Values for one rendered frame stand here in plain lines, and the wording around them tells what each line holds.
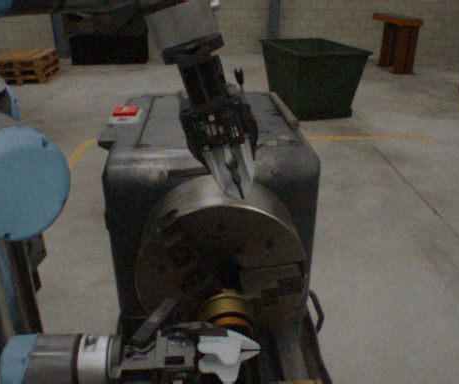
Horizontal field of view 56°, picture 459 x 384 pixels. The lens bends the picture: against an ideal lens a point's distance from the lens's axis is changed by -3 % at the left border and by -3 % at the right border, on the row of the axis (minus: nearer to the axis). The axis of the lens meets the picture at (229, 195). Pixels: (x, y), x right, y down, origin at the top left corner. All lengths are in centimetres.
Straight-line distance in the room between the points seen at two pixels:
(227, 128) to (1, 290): 43
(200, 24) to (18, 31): 1105
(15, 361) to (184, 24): 49
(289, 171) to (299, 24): 997
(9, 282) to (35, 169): 27
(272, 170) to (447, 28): 1125
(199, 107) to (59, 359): 39
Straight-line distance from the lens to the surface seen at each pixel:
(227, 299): 71
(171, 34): 48
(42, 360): 67
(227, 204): 73
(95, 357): 65
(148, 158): 90
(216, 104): 48
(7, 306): 75
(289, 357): 98
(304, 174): 90
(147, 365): 65
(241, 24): 1064
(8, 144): 47
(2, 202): 48
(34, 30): 1135
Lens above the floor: 157
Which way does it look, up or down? 27 degrees down
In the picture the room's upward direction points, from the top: straight up
